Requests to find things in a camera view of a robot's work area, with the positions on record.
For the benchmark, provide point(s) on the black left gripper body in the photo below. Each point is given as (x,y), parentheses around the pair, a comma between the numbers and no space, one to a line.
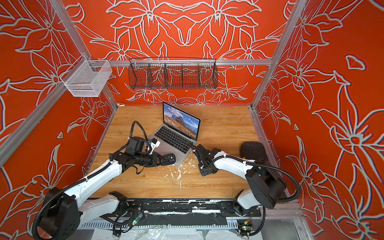
(147,159)

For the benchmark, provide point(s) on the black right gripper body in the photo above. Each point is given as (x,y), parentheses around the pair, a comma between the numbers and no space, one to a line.
(204,169)

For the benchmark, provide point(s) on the black wireless mouse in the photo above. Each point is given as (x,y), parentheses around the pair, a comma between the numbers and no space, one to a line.
(168,159)

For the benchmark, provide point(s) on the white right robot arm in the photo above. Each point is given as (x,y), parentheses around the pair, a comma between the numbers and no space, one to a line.
(269,185)

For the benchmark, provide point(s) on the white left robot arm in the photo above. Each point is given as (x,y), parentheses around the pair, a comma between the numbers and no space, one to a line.
(64,210)

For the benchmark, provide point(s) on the silver open laptop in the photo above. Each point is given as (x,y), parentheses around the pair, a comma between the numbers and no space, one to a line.
(178,131)

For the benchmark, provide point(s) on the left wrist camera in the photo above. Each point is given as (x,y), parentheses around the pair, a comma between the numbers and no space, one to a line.
(137,145)

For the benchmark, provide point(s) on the black wire basket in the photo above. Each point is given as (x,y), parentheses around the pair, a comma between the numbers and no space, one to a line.
(177,74)

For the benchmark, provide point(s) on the white wire basket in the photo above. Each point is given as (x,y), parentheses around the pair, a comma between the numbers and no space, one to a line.
(82,79)

